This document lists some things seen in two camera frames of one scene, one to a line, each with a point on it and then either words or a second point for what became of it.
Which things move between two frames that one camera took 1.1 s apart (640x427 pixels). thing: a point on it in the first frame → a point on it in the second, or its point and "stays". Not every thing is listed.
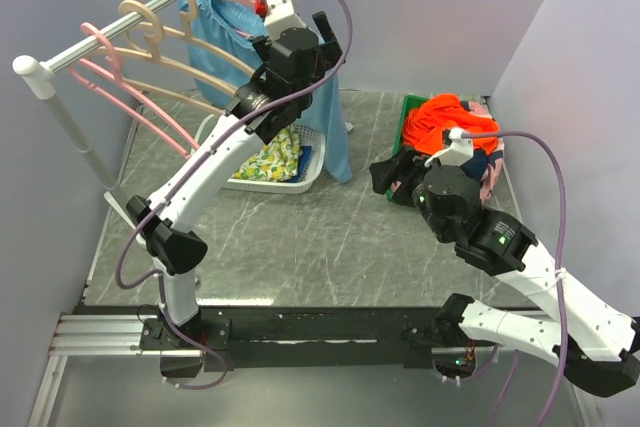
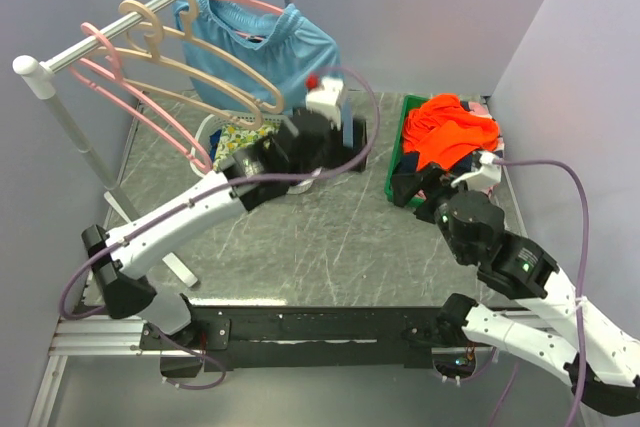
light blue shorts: x=223 y=30 stays
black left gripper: x=328 y=50 → x=345 y=156
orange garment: x=425 y=122 stays
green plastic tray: x=400 y=130 stays
